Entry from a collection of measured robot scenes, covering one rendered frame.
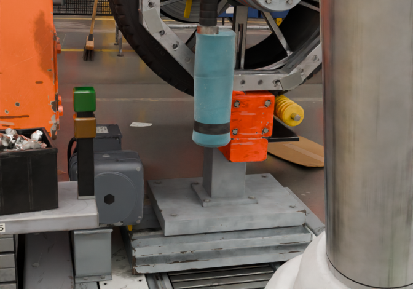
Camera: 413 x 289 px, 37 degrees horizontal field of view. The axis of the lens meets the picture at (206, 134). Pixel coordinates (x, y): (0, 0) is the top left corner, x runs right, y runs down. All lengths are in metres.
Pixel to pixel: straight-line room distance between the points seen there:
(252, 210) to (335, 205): 1.20
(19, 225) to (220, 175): 0.75
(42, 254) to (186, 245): 0.38
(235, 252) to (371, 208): 1.21
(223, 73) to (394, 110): 0.93
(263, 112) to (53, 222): 0.64
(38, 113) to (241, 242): 0.68
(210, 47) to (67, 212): 0.47
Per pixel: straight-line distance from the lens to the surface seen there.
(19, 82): 1.29
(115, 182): 1.53
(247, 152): 1.57
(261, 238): 1.71
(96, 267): 1.68
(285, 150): 2.96
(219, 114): 1.39
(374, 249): 0.55
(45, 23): 1.27
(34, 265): 1.66
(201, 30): 1.25
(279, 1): 1.37
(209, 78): 1.37
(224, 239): 1.74
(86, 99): 1.14
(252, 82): 1.53
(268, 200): 1.80
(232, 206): 1.75
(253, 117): 1.55
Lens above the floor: 0.92
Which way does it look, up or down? 17 degrees down
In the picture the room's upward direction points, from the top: 2 degrees clockwise
